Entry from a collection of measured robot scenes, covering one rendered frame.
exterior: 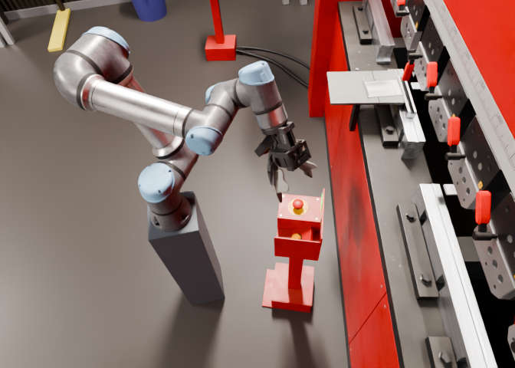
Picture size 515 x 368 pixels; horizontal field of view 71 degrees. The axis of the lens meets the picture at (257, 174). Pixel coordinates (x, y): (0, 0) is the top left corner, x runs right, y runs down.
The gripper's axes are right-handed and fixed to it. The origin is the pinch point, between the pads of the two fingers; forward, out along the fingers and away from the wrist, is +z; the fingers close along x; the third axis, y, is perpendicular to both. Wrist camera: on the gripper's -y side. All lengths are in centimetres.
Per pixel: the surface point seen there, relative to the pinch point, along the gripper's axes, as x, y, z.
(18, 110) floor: -30, -276, -45
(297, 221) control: 9.0, -18.5, 23.5
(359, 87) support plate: 55, -15, -7
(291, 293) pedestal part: 11, -52, 80
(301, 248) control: 3.0, -13.5, 29.4
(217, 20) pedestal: 124, -191, -48
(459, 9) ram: 42, 29, -29
